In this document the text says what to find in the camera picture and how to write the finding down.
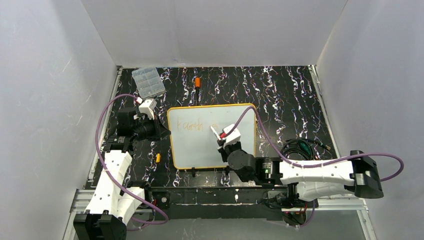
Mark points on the clear plastic organizer box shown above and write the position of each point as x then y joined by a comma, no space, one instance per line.
148,82

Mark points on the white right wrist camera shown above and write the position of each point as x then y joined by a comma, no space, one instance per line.
230,135

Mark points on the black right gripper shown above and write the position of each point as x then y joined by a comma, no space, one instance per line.
224,143

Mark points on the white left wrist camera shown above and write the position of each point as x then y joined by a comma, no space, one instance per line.
146,108

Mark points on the white orange marker pen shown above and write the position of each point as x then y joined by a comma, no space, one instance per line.
215,132

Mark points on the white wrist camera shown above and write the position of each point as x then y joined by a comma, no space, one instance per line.
230,135
146,108

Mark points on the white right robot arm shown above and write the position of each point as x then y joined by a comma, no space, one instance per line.
306,180

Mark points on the orange handled screwdriver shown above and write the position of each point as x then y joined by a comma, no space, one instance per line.
197,86

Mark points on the aluminium frame rail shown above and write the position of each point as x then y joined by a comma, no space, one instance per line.
251,203

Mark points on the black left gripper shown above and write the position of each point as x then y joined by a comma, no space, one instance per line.
158,129

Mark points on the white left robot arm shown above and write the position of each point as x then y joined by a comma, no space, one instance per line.
114,203

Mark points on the yellow framed whiteboard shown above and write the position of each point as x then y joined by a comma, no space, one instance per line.
193,144

